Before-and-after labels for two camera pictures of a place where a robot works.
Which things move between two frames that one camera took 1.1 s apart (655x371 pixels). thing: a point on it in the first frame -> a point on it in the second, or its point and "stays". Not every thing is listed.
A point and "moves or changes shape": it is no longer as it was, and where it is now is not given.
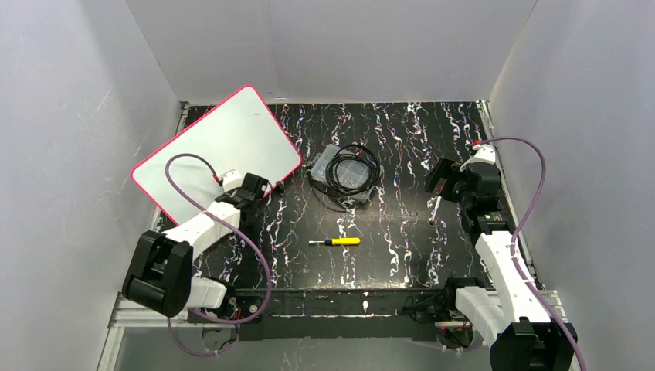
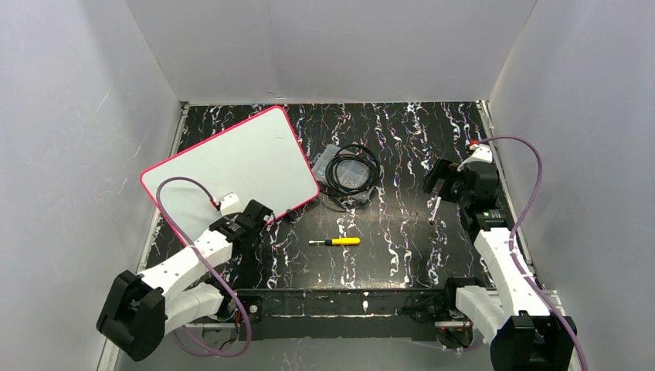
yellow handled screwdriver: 337,241 stays
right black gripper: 443,181 stays
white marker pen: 439,199 stays
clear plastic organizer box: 348,173 stays
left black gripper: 261,188 -> 260,212
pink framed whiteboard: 241,134 moves or changes shape
